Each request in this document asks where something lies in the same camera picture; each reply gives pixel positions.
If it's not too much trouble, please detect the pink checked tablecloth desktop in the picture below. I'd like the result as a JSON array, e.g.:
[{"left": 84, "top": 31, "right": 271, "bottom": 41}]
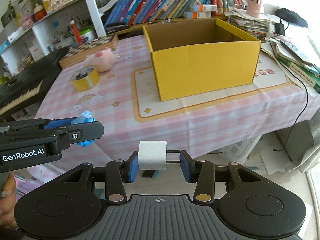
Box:
[{"left": 26, "top": 34, "right": 317, "bottom": 180}]

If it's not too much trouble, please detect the wooden chessboard box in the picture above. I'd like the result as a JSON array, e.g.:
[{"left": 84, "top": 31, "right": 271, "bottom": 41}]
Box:
[{"left": 58, "top": 34, "right": 119, "bottom": 69}]

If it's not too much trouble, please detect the yellow cardboard box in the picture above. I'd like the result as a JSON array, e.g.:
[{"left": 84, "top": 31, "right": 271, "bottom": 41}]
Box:
[{"left": 142, "top": 17, "right": 262, "bottom": 102}]

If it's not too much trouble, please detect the black electronic keyboard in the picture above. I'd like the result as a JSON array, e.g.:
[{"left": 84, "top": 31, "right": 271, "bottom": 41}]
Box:
[{"left": 0, "top": 47, "right": 69, "bottom": 122}]

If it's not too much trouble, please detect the black computer mouse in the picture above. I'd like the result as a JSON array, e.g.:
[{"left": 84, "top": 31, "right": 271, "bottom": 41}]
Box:
[{"left": 275, "top": 7, "right": 308, "bottom": 28}]

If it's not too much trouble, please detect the blue plastic wrapper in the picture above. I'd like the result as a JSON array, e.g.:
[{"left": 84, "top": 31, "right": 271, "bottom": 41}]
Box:
[{"left": 71, "top": 109, "right": 97, "bottom": 147}]

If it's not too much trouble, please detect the red round doll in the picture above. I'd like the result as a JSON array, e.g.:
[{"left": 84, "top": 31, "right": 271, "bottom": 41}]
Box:
[{"left": 34, "top": 3, "right": 47, "bottom": 22}]

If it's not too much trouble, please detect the yellow tape roll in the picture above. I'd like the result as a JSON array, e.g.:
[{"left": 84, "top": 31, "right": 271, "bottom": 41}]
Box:
[{"left": 70, "top": 65, "right": 100, "bottom": 92}]

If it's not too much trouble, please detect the red stick with white top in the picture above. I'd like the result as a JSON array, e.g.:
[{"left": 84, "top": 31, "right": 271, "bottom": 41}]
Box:
[{"left": 70, "top": 21, "right": 82, "bottom": 44}]

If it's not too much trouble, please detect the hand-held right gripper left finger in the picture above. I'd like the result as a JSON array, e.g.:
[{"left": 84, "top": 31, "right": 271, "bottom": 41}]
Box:
[{"left": 56, "top": 151, "right": 139, "bottom": 203}]

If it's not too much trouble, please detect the orange white small carton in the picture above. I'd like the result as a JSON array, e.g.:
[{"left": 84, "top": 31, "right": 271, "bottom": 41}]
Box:
[
  {"left": 184, "top": 11, "right": 212, "bottom": 19},
  {"left": 189, "top": 4, "right": 218, "bottom": 12}
]

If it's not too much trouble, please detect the pink plush pig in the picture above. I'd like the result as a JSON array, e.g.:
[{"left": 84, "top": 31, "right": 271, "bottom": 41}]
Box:
[{"left": 85, "top": 46, "right": 117, "bottom": 73}]

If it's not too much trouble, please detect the person's left hand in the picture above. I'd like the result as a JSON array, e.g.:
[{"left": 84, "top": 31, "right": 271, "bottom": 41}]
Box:
[{"left": 0, "top": 172, "right": 17, "bottom": 230}]

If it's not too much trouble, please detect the pink phone holder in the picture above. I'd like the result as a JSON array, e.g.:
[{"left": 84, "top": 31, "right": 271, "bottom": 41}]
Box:
[{"left": 246, "top": 0, "right": 265, "bottom": 18}]

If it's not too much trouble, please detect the black cable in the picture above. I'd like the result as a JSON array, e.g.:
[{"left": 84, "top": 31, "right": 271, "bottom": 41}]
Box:
[{"left": 271, "top": 40, "right": 309, "bottom": 153}]

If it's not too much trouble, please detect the white plastic crate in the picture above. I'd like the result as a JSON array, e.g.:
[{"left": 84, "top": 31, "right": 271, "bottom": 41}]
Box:
[{"left": 217, "top": 135, "right": 263, "bottom": 167}]

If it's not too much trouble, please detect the wooden bookshelf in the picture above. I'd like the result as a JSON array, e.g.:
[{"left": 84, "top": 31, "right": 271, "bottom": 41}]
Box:
[{"left": 80, "top": 0, "right": 258, "bottom": 39}]

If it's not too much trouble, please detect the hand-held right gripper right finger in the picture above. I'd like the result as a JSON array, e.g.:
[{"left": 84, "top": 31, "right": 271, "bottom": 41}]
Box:
[{"left": 180, "top": 150, "right": 265, "bottom": 203}]

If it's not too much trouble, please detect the white tub with green lid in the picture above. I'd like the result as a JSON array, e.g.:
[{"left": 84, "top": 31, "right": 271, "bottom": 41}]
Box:
[{"left": 79, "top": 28, "right": 97, "bottom": 42}]

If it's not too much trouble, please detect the cream placemat with orange border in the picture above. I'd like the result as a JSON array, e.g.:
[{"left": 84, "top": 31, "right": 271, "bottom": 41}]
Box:
[{"left": 131, "top": 55, "right": 300, "bottom": 123}]

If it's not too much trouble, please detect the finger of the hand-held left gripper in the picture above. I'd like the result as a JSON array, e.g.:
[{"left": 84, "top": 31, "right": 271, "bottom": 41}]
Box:
[
  {"left": 42, "top": 117, "right": 78, "bottom": 130},
  {"left": 47, "top": 121, "right": 104, "bottom": 155}
]

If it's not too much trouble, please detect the stack of papers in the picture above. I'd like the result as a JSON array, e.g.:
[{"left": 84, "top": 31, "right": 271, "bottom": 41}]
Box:
[{"left": 226, "top": 12, "right": 272, "bottom": 43}]

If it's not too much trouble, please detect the pink purple bag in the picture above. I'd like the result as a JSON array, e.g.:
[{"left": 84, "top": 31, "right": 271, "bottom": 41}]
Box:
[{"left": 14, "top": 172, "right": 38, "bottom": 200}]

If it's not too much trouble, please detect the white shelf unit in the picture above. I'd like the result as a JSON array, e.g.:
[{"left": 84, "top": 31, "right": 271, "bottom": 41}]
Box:
[{"left": 0, "top": 0, "right": 100, "bottom": 63}]

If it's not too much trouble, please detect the row of colourful books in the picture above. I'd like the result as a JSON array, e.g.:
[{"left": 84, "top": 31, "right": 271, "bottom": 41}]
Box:
[{"left": 104, "top": 0, "right": 248, "bottom": 27}]

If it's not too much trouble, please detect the white carton with red label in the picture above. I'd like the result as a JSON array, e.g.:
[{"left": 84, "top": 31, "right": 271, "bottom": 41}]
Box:
[{"left": 30, "top": 42, "right": 44, "bottom": 60}]

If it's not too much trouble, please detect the white holder with pens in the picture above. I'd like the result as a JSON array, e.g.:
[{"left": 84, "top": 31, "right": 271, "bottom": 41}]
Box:
[{"left": 54, "top": 36, "right": 75, "bottom": 49}]

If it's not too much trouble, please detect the green book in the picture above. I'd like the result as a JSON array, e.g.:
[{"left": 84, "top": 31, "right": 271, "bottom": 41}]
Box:
[{"left": 275, "top": 52, "right": 320, "bottom": 97}]

